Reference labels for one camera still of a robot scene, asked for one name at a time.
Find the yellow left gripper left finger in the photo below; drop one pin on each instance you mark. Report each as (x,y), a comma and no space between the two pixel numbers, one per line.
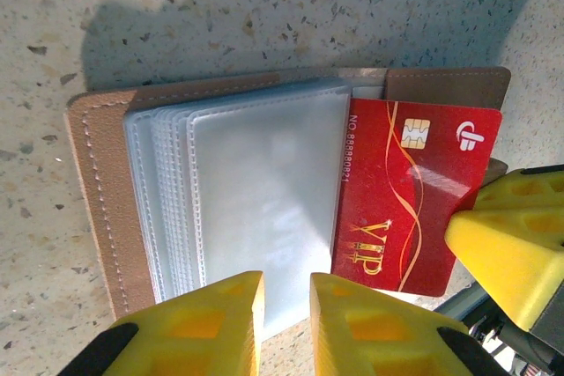
(194,332)

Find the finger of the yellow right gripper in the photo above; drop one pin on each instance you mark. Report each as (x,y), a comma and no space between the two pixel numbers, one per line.
(520,191)
(506,257)

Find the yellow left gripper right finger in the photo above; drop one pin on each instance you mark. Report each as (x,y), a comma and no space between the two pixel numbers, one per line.
(374,336)

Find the red VIP card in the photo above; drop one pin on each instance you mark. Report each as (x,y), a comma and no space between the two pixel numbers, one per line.
(396,200)

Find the tan leather card holder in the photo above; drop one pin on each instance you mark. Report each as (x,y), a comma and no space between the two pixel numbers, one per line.
(106,173)

